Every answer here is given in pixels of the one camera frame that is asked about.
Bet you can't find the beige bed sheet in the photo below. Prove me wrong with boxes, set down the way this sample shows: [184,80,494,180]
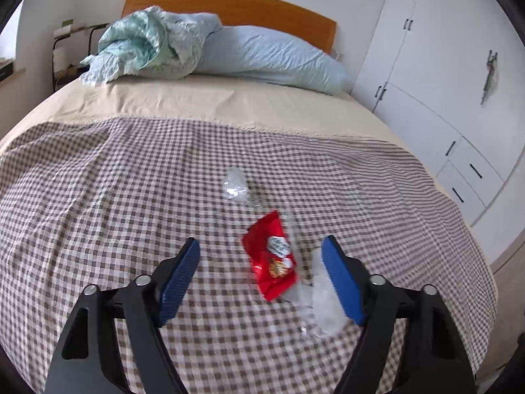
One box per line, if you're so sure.
[0,76,446,198]

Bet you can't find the white wardrobe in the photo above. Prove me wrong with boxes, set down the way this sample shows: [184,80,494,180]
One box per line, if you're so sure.
[352,0,525,228]

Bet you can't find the light blue pillow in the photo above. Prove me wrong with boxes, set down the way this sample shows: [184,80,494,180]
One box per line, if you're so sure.
[193,25,347,96]

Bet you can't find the black-framed bedside table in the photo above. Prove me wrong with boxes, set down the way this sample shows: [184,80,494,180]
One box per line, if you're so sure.
[52,24,109,93]

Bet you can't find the clear plastic wrap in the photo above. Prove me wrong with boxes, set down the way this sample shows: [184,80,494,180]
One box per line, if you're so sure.
[287,209,349,339]

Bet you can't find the grey item hanging on wardrobe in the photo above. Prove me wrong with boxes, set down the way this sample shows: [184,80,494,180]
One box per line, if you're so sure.
[481,50,499,105]

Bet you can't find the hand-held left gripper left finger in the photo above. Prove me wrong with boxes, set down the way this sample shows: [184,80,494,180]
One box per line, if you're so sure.
[44,237,201,394]

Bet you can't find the wooden bed checkered cover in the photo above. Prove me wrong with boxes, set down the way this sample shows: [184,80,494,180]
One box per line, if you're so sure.
[122,0,338,56]

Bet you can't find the green floral quilt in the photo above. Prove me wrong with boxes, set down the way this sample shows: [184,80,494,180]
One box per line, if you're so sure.
[80,5,222,88]

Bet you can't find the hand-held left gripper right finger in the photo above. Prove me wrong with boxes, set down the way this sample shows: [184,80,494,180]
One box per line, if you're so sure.
[321,235,478,394]

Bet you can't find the brown checkered blanket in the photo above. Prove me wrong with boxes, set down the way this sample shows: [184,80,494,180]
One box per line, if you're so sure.
[0,116,499,394]

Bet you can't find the red snack packet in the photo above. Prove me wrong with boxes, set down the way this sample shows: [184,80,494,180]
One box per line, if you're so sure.
[242,210,298,302]

